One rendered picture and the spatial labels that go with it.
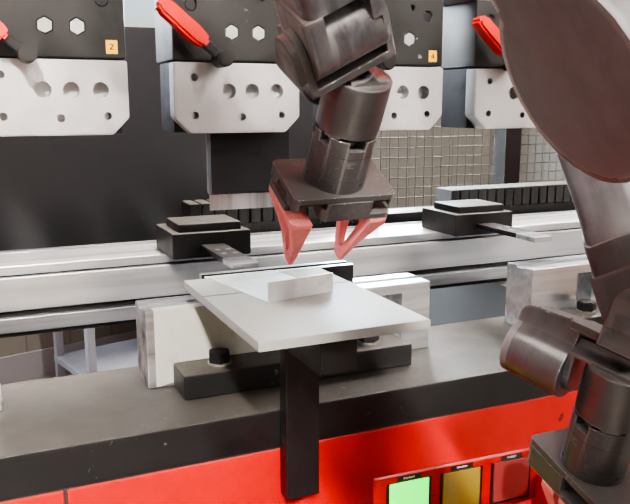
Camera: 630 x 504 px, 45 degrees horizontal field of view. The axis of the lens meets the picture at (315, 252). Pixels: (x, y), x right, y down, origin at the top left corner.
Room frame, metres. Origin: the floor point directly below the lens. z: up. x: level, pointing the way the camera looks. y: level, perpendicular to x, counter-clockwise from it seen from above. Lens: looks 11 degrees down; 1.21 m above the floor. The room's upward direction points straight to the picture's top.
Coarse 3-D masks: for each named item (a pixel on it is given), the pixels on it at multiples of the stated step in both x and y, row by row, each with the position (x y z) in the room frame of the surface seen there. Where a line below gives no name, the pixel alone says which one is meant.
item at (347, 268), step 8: (296, 264) 0.98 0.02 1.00; (304, 264) 0.98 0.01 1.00; (312, 264) 0.98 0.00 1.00; (320, 264) 0.99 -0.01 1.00; (328, 264) 0.99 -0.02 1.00; (336, 264) 0.98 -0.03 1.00; (344, 264) 0.98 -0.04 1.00; (352, 264) 0.98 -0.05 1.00; (208, 272) 0.93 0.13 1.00; (216, 272) 0.93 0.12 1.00; (224, 272) 0.93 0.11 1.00; (232, 272) 0.94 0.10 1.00; (240, 272) 0.94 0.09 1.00; (248, 272) 0.95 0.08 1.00; (336, 272) 0.97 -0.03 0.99; (344, 272) 0.98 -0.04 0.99; (352, 272) 0.98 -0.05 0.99; (352, 280) 0.98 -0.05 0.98
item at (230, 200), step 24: (216, 144) 0.91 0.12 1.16; (240, 144) 0.93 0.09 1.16; (264, 144) 0.94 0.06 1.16; (288, 144) 0.95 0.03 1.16; (216, 168) 0.91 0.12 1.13; (240, 168) 0.93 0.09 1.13; (264, 168) 0.94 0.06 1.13; (216, 192) 0.91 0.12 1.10; (240, 192) 0.93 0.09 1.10; (264, 192) 0.95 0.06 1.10
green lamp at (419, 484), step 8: (416, 480) 0.71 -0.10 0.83; (424, 480) 0.72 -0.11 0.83; (392, 488) 0.70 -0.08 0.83; (400, 488) 0.71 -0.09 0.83; (408, 488) 0.71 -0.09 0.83; (416, 488) 0.71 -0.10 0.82; (424, 488) 0.72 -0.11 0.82; (392, 496) 0.70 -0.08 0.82; (400, 496) 0.71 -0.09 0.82; (408, 496) 0.71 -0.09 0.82; (416, 496) 0.72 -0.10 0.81; (424, 496) 0.72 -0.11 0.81
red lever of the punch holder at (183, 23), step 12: (168, 0) 0.82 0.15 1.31; (168, 12) 0.82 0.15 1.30; (180, 12) 0.83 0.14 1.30; (180, 24) 0.83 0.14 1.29; (192, 24) 0.83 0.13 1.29; (192, 36) 0.83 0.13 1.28; (204, 36) 0.84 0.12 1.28; (204, 48) 0.85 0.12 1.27; (216, 48) 0.85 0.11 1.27; (216, 60) 0.85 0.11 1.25; (228, 60) 0.84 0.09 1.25
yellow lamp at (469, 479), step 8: (456, 472) 0.73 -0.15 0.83; (464, 472) 0.74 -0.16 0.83; (472, 472) 0.74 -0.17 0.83; (448, 480) 0.73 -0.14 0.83; (456, 480) 0.73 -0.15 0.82; (464, 480) 0.74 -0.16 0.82; (472, 480) 0.74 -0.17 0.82; (448, 488) 0.73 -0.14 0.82; (456, 488) 0.73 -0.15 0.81; (464, 488) 0.74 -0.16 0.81; (472, 488) 0.74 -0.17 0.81; (448, 496) 0.73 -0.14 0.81; (456, 496) 0.73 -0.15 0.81; (464, 496) 0.74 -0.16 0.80; (472, 496) 0.74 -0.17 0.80
